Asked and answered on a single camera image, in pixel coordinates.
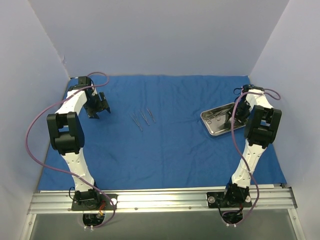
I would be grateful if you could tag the steel surgical scissors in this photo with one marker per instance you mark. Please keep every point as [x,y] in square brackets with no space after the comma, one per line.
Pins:
[211,116]

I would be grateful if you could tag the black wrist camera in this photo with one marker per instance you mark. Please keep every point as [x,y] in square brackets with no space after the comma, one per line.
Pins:
[84,81]
[247,88]

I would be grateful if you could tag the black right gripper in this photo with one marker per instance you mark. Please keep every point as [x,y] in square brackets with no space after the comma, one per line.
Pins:
[238,115]

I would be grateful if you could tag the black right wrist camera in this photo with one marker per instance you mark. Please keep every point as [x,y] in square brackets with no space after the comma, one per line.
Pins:
[247,88]

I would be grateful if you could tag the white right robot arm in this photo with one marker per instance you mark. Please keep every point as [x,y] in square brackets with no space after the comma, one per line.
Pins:
[255,140]

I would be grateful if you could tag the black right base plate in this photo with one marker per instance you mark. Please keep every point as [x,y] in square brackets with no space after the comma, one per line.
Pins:
[219,199]

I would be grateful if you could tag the stainless steel instrument tray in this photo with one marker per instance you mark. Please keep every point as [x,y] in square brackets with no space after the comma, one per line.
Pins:
[218,128]

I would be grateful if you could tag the aluminium frame rail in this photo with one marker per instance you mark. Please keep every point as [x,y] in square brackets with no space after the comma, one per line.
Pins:
[266,197]

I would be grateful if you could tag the blue surgical cloth wrap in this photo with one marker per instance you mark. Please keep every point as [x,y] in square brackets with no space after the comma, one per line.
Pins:
[221,89]

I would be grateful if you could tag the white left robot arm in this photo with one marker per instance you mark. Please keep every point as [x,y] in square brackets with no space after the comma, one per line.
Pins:
[67,136]

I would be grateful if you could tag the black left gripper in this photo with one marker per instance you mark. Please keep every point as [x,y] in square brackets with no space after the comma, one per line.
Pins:
[98,107]

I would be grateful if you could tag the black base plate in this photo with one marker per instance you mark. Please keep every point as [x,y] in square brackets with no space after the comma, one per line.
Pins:
[86,201]
[219,199]

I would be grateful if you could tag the steel tweezers medium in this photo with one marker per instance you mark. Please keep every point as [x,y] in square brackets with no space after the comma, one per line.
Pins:
[144,117]

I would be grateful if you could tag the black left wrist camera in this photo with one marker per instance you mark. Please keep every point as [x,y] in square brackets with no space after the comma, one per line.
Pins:
[84,81]

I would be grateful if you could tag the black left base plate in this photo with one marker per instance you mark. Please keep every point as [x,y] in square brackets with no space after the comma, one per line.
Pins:
[86,201]

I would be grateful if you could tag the steel forceps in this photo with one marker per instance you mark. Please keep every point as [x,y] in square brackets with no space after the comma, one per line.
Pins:
[151,115]

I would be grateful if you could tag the steel tweezers long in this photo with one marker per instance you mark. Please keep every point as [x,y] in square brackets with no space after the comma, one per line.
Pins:
[135,119]

